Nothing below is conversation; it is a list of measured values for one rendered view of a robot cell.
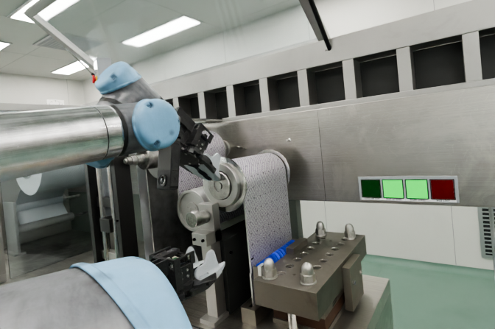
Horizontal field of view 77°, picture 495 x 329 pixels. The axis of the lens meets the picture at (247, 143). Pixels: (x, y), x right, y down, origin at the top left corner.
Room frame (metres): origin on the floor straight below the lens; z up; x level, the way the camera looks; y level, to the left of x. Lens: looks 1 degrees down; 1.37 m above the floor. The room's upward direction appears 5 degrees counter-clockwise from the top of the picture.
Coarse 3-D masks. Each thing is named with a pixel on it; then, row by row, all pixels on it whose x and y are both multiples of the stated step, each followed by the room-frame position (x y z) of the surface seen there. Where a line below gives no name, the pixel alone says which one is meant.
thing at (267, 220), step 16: (272, 192) 0.92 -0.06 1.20; (256, 208) 0.84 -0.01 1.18; (272, 208) 0.91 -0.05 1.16; (288, 208) 0.99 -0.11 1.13; (256, 224) 0.84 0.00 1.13; (272, 224) 0.90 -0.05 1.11; (288, 224) 0.98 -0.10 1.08; (256, 240) 0.83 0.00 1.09; (272, 240) 0.90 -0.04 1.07; (288, 240) 0.97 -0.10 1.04; (256, 256) 0.83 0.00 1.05
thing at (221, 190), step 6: (222, 174) 0.81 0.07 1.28; (222, 180) 0.81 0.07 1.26; (228, 180) 0.80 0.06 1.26; (210, 186) 0.83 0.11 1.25; (216, 186) 0.82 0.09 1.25; (222, 186) 0.81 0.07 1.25; (228, 186) 0.80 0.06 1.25; (210, 192) 0.83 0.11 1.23; (216, 192) 0.82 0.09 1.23; (222, 192) 0.81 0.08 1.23; (228, 192) 0.80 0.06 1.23; (216, 198) 0.82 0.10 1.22; (222, 198) 0.81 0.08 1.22
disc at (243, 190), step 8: (224, 160) 0.83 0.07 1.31; (232, 160) 0.81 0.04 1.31; (240, 168) 0.80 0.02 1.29; (240, 176) 0.80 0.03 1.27; (240, 184) 0.80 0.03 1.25; (240, 192) 0.80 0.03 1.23; (208, 200) 0.87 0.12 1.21; (240, 200) 0.80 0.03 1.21; (224, 208) 0.84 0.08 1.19; (232, 208) 0.82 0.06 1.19
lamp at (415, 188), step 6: (408, 180) 0.86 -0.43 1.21; (414, 180) 0.86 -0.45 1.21; (420, 180) 0.85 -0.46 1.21; (408, 186) 0.86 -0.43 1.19; (414, 186) 0.86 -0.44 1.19; (420, 186) 0.85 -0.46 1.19; (426, 186) 0.84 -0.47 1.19; (408, 192) 0.87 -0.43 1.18; (414, 192) 0.86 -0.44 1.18; (420, 192) 0.85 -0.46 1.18; (426, 192) 0.84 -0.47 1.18; (426, 198) 0.84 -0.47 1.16
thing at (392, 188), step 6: (384, 180) 0.90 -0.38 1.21; (390, 180) 0.89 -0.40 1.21; (396, 180) 0.88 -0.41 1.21; (384, 186) 0.90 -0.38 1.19; (390, 186) 0.89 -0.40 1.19; (396, 186) 0.88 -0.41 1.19; (384, 192) 0.90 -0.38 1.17; (390, 192) 0.89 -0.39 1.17; (396, 192) 0.88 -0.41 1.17; (402, 192) 0.87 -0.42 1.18
